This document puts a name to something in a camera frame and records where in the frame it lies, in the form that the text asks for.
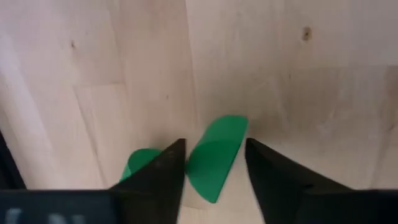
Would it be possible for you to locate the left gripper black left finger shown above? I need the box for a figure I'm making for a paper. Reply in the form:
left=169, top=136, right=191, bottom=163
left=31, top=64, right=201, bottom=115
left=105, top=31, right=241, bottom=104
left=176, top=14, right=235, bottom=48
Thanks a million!
left=110, top=138, right=187, bottom=224

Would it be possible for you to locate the green wooden block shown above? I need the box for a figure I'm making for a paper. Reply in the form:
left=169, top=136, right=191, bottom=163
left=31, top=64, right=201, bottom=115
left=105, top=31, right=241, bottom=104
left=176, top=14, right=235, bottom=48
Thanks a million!
left=119, top=147, right=163, bottom=184
left=185, top=114, right=249, bottom=205

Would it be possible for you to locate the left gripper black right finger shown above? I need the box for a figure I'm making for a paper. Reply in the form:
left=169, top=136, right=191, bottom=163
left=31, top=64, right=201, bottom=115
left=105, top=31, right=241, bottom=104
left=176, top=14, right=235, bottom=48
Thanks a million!
left=244, top=138, right=354, bottom=224

